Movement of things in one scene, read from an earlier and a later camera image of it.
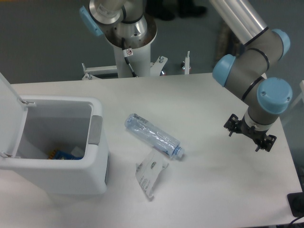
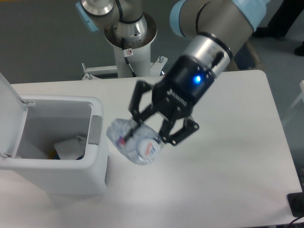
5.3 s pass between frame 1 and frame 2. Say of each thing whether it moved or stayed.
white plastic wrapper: moved
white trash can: stayed
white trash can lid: stayed
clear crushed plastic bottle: moved
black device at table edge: stayed
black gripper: moved
